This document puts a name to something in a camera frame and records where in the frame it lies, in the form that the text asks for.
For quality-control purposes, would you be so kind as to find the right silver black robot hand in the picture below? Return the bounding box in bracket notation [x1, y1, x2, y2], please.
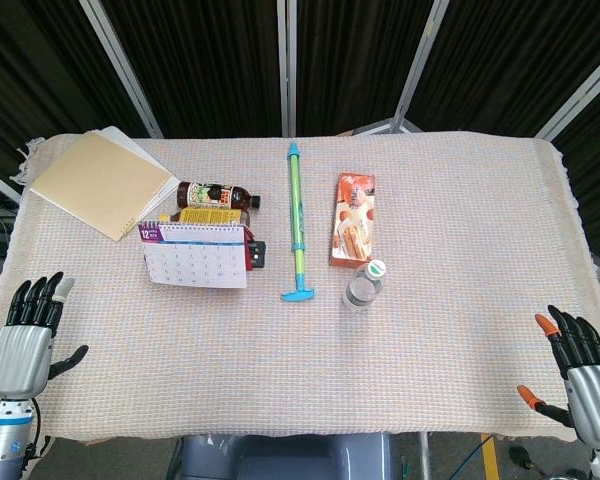
[516, 304, 600, 454]

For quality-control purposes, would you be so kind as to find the drink bottle yellow label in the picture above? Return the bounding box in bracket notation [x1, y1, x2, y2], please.
[157, 206, 252, 227]

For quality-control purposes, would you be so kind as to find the black hole punch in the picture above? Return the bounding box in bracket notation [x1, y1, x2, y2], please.
[248, 240, 268, 272]

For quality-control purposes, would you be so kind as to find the clear water bottle green label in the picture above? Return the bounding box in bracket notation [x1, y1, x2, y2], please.
[341, 259, 389, 310]

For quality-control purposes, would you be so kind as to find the metal table leg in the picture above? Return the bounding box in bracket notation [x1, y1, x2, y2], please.
[417, 432, 431, 480]

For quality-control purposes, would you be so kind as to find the green blue toy water pump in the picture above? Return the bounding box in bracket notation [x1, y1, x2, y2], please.
[280, 141, 316, 303]

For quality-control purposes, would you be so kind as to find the red spiral desk calendar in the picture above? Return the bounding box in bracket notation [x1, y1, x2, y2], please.
[137, 222, 256, 290]

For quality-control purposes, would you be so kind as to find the brown drink bottle green label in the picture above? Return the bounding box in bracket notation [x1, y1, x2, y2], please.
[173, 180, 262, 212]

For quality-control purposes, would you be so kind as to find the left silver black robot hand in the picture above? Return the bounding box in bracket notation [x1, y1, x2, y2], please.
[0, 271, 90, 401]

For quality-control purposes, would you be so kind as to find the woven beige tablecloth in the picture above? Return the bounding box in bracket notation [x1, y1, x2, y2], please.
[0, 130, 600, 446]

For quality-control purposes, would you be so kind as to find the beige spiral notebook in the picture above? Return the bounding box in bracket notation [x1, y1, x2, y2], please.
[31, 125, 181, 243]

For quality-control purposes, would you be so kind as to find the orange snack box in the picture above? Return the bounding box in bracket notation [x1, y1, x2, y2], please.
[328, 172, 380, 268]

